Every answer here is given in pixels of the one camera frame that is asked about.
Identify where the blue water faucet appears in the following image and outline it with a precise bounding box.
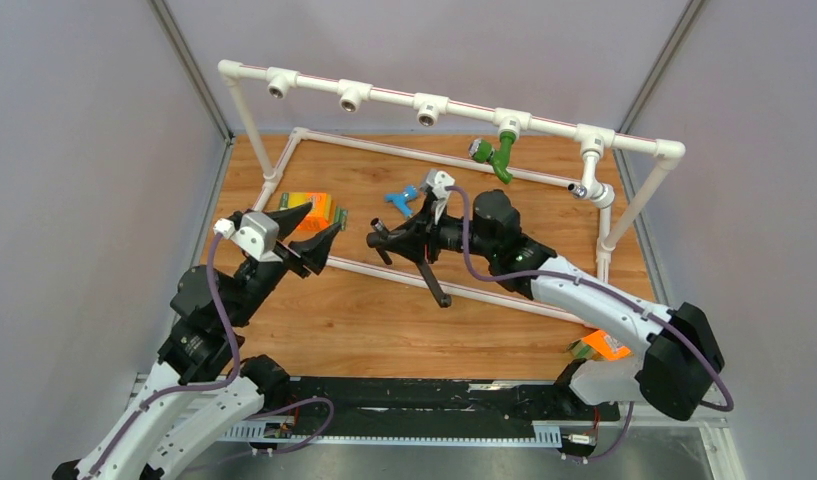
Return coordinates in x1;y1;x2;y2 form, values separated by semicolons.
384;185;418;219

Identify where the orange box near right arm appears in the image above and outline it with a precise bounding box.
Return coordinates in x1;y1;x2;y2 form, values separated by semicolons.
566;330;633;361

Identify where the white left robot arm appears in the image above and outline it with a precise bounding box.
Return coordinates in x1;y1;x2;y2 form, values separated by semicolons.
52;203;341;479

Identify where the aluminium frame rail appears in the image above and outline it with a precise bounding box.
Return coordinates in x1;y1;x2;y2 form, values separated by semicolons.
103;374;747;480

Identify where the orange green carton box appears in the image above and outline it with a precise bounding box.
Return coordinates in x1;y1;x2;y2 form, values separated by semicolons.
279;192;349;232

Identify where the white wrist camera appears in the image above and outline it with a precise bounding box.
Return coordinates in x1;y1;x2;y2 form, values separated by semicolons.
213;211;280;262
420;169;455;224

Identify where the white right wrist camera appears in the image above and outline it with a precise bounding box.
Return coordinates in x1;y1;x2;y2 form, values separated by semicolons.
420;169;455;224

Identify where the black long-handle water faucet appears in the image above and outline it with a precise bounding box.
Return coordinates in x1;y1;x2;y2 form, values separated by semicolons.
370;217;452;308

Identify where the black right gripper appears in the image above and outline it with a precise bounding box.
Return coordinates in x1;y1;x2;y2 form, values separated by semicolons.
384;196;497;265

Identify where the white water faucet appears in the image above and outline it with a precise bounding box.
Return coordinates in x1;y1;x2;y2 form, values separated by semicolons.
568;150;615;209

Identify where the green water faucet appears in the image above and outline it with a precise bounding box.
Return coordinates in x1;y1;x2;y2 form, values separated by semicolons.
468;131;518;185

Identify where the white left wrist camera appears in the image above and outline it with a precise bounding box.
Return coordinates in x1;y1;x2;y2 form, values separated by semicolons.
213;211;280;262

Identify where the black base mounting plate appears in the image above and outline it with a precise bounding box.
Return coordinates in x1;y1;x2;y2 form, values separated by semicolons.
262;377;620;439

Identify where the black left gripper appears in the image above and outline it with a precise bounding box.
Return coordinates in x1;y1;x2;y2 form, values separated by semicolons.
228;202;344;325

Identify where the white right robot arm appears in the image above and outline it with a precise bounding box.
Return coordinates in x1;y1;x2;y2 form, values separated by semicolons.
366;189;735;421

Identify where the white PVC pipe frame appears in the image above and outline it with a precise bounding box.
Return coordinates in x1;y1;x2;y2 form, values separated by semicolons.
218;60;686;325

